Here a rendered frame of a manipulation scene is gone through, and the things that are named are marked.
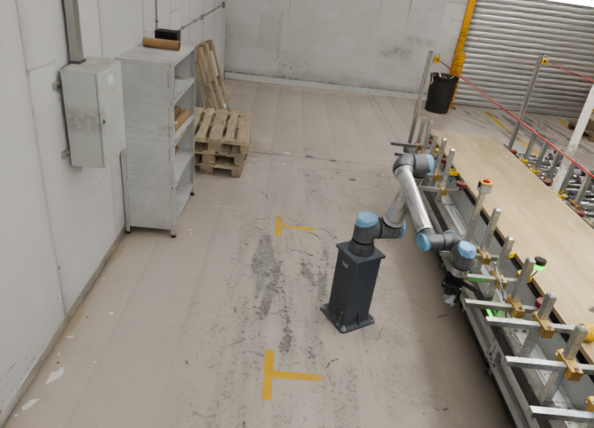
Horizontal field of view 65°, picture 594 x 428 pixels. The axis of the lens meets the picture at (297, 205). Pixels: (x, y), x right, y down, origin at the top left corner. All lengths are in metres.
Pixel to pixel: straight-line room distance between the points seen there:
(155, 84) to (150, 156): 0.61
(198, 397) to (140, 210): 1.91
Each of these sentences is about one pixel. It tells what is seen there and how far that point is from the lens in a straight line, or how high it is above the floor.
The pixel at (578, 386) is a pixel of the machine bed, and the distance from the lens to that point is 2.71.
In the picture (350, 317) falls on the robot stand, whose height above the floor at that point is 0.10.
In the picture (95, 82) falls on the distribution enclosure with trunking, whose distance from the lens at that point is 3.00.
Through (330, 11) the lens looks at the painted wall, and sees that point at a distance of 10.02.
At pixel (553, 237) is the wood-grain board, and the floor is 0.90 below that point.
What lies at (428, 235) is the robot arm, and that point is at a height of 1.18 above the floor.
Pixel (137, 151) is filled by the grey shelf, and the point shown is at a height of 0.81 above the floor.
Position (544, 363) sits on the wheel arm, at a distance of 2.31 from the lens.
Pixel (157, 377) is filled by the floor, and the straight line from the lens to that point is 3.14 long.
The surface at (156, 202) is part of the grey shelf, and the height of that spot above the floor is 0.34.
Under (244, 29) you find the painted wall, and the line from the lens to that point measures 10.09.
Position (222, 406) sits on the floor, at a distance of 2.98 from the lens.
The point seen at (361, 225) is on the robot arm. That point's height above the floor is 0.83.
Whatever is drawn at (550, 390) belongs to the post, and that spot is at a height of 0.78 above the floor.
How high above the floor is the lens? 2.33
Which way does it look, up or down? 28 degrees down
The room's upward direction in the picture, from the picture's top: 7 degrees clockwise
